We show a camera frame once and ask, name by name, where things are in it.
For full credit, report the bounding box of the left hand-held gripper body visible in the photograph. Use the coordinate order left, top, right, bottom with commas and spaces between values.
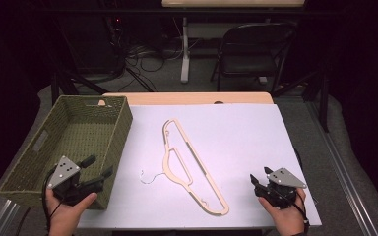
46, 155, 105, 207

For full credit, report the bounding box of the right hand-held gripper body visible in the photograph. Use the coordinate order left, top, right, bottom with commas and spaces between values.
254, 167, 308, 209

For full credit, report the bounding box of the green woven basket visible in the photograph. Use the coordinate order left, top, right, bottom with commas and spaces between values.
0, 94, 134, 210

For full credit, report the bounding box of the beige clothes hanger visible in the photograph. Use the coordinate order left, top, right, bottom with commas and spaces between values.
140, 117, 230, 217

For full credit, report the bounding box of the person's right hand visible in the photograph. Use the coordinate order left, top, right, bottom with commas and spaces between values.
258, 188, 308, 236

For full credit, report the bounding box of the person's left hand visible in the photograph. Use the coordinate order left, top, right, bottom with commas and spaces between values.
44, 188, 98, 236

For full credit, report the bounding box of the white table mat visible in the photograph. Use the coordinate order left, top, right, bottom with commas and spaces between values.
77, 103, 323, 231

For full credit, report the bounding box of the black stand leg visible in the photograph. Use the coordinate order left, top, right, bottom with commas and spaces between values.
271, 67, 331, 134
49, 69, 110, 98

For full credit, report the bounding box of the black folding chair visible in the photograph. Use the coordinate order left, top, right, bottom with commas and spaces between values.
210, 22, 298, 94

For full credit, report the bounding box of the white desk leg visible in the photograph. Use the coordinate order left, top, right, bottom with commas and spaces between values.
180, 16, 192, 84

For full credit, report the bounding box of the light desk top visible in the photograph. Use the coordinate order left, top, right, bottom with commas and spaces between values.
160, 0, 306, 9

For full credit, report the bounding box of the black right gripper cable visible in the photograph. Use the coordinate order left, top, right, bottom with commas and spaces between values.
291, 193, 311, 235

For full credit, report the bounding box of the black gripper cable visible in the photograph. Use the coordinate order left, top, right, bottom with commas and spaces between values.
291, 193, 311, 235
41, 166, 63, 234

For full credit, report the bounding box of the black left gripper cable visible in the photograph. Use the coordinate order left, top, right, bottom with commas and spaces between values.
41, 166, 63, 234

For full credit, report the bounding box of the long metal rail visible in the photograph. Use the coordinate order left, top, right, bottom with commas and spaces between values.
307, 100, 378, 236

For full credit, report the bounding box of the short metal rail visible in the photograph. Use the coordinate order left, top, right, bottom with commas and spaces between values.
0, 199, 22, 236

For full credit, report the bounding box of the bundle of floor cables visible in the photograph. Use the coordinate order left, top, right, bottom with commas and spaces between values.
109, 19, 183, 93

